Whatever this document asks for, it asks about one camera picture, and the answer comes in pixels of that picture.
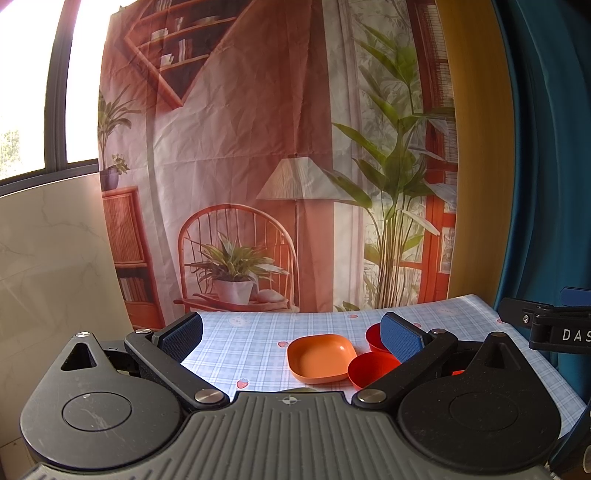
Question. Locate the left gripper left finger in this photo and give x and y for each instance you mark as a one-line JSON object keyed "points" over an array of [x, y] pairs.
{"points": [[159, 355]]}

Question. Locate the red round bowl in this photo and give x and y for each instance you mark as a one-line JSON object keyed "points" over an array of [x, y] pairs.
{"points": [[369, 367], [373, 337]]}

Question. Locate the orange square bowl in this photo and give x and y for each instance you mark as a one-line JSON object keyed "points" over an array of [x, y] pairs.
{"points": [[320, 359]]}

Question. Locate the marble wall panel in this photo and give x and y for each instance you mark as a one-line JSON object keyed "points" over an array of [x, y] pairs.
{"points": [[57, 278]]}

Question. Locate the yellow wooden panel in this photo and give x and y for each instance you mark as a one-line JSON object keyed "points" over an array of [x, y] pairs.
{"points": [[486, 140]]}

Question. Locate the window frame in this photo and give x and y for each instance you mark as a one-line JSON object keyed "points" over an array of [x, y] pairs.
{"points": [[56, 167]]}

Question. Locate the teal curtain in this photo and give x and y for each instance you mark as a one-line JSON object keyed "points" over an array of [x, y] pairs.
{"points": [[548, 51]]}

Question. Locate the printed room scene backdrop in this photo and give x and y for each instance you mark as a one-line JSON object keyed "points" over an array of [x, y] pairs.
{"points": [[277, 156]]}

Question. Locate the blue plaid tablecloth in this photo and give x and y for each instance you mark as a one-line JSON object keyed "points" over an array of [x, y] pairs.
{"points": [[248, 351]]}

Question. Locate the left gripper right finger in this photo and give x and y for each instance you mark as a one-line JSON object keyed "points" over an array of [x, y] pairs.
{"points": [[421, 354]]}

